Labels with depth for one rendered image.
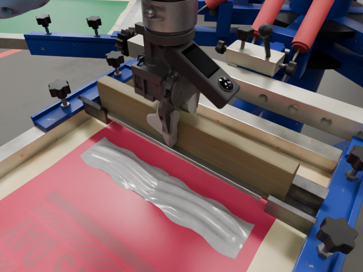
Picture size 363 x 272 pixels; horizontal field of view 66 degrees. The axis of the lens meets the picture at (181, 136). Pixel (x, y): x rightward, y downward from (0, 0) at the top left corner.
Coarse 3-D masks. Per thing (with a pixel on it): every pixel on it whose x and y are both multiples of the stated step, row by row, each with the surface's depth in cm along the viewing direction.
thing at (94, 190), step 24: (120, 144) 60; (144, 144) 60; (48, 168) 55; (72, 168) 55; (96, 168) 55; (168, 168) 55; (24, 192) 51; (48, 192) 51; (72, 192) 51; (96, 192) 51; (120, 192) 51; (0, 216) 48; (96, 216) 48; (120, 216) 48
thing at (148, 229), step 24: (192, 168) 55; (216, 192) 51; (240, 192) 51; (144, 216) 48; (240, 216) 48; (264, 216) 48; (144, 240) 45; (168, 240) 45; (192, 240) 45; (168, 264) 42; (192, 264) 42; (216, 264) 42; (240, 264) 42
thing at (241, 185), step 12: (120, 120) 57; (144, 132) 55; (156, 144) 54; (180, 156) 51; (192, 156) 50; (204, 168) 49; (216, 168) 48; (228, 180) 46; (240, 180) 46; (252, 192) 45
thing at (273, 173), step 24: (120, 96) 54; (144, 120) 54; (192, 120) 47; (192, 144) 49; (216, 144) 45; (240, 144) 43; (240, 168) 45; (264, 168) 42; (288, 168) 40; (264, 192) 45
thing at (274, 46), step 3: (270, 42) 77; (261, 45) 75; (270, 45) 75; (273, 45) 75; (276, 45) 75; (279, 45) 75; (282, 45) 75; (270, 48) 74; (273, 48) 74; (276, 48) 74; (279, 48) 74; (282, 48) 74; (279, 51) 73; (282, 51) 74; (237, 66) 68; (240, 66) 67; (246, 69) 66; (249, 69) 66; (255, 72) 66; (258, 72) 65; (264, 75) 69; (267, 75) 72
